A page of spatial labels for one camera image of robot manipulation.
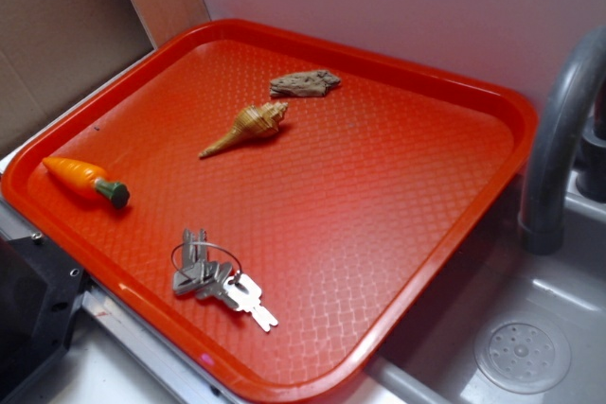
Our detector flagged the brown wood chip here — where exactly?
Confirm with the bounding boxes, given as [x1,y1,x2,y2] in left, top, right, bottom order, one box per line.
[270,69,342,97]

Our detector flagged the orange plastic serving tray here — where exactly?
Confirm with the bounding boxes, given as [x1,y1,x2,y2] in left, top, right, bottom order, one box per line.
[1,20,537,403]

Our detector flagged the tan spiral seashell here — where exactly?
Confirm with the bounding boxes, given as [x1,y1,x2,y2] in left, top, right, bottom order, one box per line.
[198,102,289,159]

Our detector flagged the orange toy carrot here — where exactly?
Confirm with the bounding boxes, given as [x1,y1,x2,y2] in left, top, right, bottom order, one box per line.
[42,156,131,210]

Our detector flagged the grey curved faucet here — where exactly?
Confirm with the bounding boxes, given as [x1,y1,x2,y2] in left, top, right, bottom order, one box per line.
[518,26,605,255]

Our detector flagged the grey toy sink basin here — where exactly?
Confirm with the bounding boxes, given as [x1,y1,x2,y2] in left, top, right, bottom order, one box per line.
[365,179,605,403]

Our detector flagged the round grey sink drain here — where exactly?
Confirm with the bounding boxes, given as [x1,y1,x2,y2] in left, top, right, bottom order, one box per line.
[473,311,572,395]

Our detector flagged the brown cardboard panel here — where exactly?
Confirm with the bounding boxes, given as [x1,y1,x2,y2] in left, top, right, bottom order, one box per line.
[1,0,209,155]

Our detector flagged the silver key bunch with ring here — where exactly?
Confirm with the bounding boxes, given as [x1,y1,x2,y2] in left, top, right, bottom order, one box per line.
[170,229,278,333]

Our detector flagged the black metal bracket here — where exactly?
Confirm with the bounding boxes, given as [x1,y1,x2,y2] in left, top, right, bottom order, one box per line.
[1,237,87,403]

